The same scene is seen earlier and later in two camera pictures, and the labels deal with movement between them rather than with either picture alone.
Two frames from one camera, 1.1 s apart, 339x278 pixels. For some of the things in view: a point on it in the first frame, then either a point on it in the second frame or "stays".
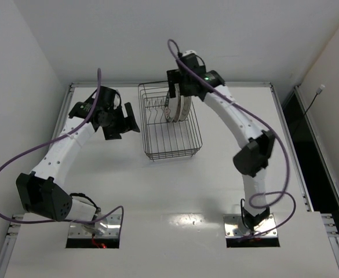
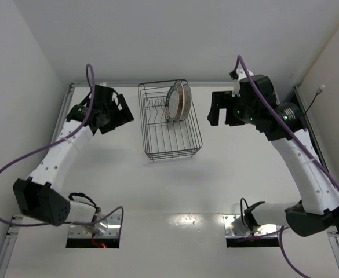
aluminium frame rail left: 15,228 stays
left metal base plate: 113,230 stays
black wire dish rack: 163,139 stays
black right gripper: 175,77 → 225,108
